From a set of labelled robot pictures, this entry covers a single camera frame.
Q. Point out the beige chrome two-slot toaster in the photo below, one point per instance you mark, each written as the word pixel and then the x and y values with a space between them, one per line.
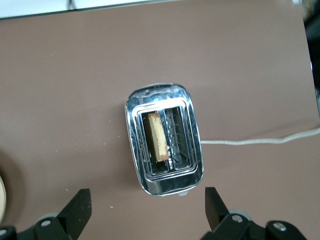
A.
pixel 162 185

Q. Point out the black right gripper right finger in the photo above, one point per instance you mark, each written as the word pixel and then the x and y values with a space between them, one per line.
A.
pixel 225 225

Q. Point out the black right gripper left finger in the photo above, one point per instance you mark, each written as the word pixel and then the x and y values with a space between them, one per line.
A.
pixel 72 220

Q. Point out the brown table cover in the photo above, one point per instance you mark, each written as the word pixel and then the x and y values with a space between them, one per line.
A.
pixel 75 75

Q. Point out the slice of toast bread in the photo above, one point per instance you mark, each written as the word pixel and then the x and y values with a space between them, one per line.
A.
pixel 157 135

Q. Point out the round bamboo plate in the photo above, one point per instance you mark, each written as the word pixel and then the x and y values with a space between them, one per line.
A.
pixel 2 197

